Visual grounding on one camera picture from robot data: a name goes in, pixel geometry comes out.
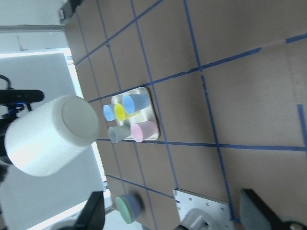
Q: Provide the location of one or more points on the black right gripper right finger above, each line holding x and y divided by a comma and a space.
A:
255, 214

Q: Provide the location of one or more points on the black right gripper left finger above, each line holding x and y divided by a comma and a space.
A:
92, 217

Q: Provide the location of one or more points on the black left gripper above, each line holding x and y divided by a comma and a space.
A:
5, 121

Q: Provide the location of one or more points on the pale cream plastic cup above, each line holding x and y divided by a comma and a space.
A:
43, 141

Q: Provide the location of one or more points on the grey plastic cup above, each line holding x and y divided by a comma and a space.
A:
118, 133

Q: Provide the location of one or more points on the pink plastic cup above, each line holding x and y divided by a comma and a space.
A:
143, 130

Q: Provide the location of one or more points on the light blue plastic cup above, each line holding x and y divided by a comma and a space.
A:
135, 102
108, 111

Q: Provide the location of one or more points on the yellow plastic cup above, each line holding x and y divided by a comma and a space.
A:
121, 114

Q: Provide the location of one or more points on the stacked green blue bowls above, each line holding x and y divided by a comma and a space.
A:
130, 207

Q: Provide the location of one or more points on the cream plastic tray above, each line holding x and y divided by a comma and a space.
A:
146, 114

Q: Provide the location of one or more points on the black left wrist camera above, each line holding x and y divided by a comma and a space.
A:
20, 96

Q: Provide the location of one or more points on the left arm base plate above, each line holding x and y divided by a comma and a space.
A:
199, 212

